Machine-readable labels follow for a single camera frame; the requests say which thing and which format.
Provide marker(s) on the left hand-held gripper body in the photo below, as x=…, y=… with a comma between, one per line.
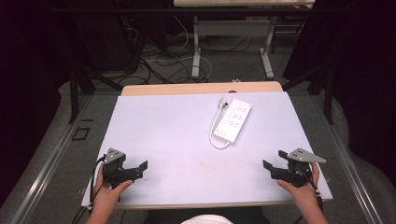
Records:
x=113, y=169

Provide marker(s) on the white power strip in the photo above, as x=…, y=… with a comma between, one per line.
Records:
x=234, y=120

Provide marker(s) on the black floor socket plate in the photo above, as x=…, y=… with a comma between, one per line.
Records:
x=81, y=133

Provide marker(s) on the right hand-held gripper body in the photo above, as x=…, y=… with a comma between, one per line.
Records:
x=294, y=175

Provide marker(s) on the person's white shirt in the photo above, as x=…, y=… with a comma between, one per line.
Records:
x=208, y=219

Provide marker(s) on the wooden table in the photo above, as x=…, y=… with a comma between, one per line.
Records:
x=199, y=88

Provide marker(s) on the person's right hand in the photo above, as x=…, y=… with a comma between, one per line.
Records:
x=306, y=197

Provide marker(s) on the desk with white legs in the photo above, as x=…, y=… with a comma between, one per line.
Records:
x=239, y=28

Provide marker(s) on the black computer case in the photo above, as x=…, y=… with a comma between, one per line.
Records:
x=109, y=43

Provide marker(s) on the person's dark trousers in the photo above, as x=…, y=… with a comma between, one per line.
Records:
x=249, y=216

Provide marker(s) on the white plug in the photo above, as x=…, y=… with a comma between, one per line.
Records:
x=223, y=101

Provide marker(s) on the person's left hand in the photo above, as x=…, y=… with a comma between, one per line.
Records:
x=106, y=196

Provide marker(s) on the black metal stand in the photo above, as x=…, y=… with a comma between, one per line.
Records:
x=328, y=93
x=74, y=93

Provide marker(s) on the aluminium floor rail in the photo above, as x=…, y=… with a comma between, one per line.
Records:
x=351, y=168
x=46, y=168

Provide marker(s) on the dark curtain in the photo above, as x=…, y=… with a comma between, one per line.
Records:
x=364, y=77
x=28, y=77

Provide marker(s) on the white table mat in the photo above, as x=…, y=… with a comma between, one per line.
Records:
x=174, y=149

